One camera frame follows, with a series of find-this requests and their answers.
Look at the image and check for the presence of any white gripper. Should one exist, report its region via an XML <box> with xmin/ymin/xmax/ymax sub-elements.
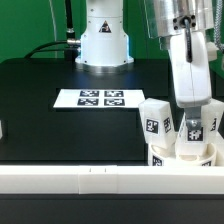
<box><xmin>169</xmin><ymin>32</ymin><xmax>211</xmax><ymax>131</ymax></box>

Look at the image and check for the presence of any white round stool seat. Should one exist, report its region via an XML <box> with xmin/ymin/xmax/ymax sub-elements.
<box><xmin>148</xmin><ymin>144</ymin><xmax>217</xmax><ymax>167</ymax></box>

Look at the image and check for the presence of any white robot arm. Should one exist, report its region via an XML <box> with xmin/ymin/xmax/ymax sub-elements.
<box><xmin>76</xmin><ymin>0</ymin><xmax>224</xmax><ymax>130</ymax></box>

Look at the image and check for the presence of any white front fence bar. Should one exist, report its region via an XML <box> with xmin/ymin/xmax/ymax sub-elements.
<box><xmin>0</xmin><ymin>165</ymin><xmax>224</xmax><ymax>194</ymax></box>

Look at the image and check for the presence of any white marker sheet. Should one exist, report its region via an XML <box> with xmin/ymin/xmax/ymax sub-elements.
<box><xmin>54</xmin><ymin>89</ymin><xmax>145</xmax><ymax>109</ymax></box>

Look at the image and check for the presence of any white block at left edge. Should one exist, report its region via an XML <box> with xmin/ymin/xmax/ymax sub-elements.
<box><xmin>0</xmin><ymin>120</ymin><xmax>3</xmax><ymax>139</ymax></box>

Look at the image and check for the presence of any black cable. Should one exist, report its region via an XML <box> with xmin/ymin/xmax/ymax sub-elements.
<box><xmin>23</xmin><ymin>0</ymin><xmax>82</xmax><ymax>60</ymax></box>

